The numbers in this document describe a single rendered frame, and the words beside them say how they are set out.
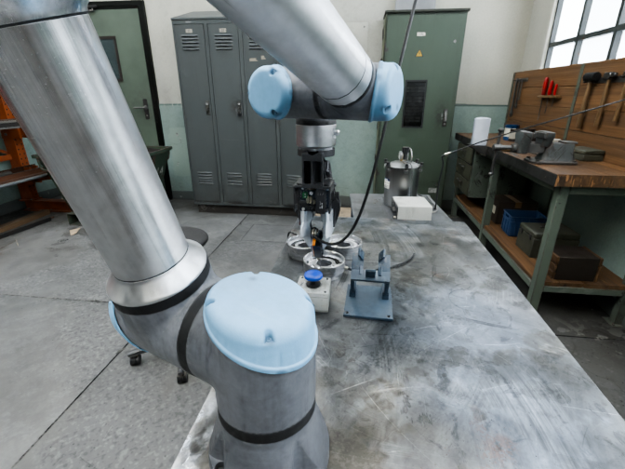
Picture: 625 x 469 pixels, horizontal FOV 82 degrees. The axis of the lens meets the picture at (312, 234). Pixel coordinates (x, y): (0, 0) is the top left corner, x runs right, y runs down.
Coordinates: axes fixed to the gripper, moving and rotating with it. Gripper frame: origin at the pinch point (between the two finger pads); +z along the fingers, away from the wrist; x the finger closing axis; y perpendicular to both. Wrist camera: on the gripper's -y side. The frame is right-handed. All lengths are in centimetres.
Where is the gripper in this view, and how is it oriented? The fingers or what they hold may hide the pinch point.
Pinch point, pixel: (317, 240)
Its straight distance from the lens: 77.3
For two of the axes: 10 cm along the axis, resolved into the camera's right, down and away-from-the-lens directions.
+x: 9.9, 0.6, -1.6
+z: 0.0, 9.3, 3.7
